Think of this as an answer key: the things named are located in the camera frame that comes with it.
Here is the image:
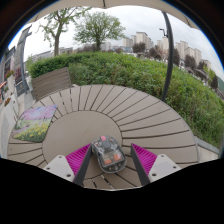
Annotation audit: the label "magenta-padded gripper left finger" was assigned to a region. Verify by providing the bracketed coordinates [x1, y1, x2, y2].
[43, 143, 93, 187]

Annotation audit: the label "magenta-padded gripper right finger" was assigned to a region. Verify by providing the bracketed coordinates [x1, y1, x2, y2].
[130, 143, 183, 187]

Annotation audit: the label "transparent grey computer mouse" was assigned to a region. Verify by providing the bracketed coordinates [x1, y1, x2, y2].
[91, 135, 128, 174]

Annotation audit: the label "flower landscape print mouse pad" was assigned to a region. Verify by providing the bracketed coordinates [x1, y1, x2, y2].
[11, 104, 59, 144]

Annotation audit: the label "grey concrete curb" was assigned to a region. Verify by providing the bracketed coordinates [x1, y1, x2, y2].
[195, 137, 222, 159]

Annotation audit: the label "grey slatted outdoor chair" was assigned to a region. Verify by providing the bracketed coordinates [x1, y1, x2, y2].
[30, 66, 74, 101]

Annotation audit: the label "dark curved umbrella pole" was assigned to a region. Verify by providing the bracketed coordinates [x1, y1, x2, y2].
[160, 11, 175, 103]

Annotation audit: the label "dark storefront building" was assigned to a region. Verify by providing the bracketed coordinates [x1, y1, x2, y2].
[0, 24, 33, 98]

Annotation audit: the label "distant apartment buildings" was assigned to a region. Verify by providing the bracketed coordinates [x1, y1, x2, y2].
[99, 31, 213, 71]

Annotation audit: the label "thin sparse tree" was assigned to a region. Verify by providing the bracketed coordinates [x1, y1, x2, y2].
[38, 6, 91, 58]

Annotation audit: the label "round leafy tree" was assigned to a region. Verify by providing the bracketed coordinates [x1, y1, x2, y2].
[73, 11, 127, 52]

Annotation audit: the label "beige umbrella canopy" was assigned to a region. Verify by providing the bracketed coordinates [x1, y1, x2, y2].
[26, 0, 201, 31]

